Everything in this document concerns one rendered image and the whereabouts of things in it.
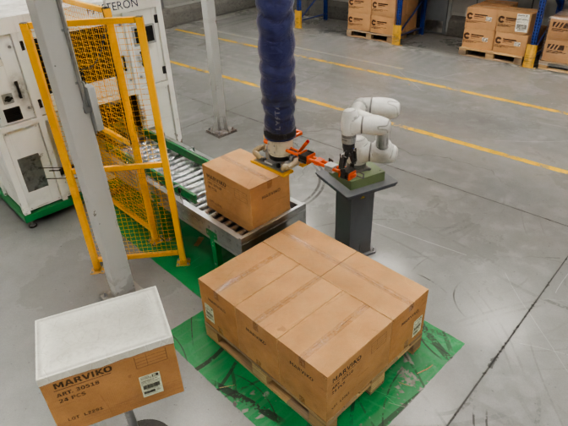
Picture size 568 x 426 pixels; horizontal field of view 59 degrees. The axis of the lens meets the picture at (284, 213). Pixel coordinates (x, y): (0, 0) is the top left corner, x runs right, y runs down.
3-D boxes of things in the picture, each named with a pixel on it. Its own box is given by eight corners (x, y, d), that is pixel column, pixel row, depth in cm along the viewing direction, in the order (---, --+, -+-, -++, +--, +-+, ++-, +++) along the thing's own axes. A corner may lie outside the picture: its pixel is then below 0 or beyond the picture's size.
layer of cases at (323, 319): (204, 320, 367) (198, 278, 345) (299, 259, 424) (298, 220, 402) (326, 423, 293) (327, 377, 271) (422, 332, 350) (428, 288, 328)
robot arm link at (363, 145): (347, 155, 418) (349, 132, 405) (369, 157, 414) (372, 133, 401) (345, 165, 405) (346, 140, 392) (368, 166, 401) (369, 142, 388)
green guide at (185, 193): (99, 151, 521) (97, 144, 516) (108, 148, 527) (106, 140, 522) (188, 207, 422) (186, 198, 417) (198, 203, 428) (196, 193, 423)
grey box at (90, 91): (84, 123, 345) (73, 81, 328) (92, 121, 348) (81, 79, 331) (98, 131, 332) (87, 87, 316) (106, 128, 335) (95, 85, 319)
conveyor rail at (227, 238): (100, 166, 527) (95, 149, 517) (104, 164, 530) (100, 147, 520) (240, 259, 384) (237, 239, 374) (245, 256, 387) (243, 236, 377)
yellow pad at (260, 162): (249, 162, 359) (249, 155, 357) (260, 157, 365) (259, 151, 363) (283, 177, 339) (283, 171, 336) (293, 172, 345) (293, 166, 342)
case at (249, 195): (207, 205, 424) (201, 163, 403) (243, 188, 447) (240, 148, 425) (253, 234, 387) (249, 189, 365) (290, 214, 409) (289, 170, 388)
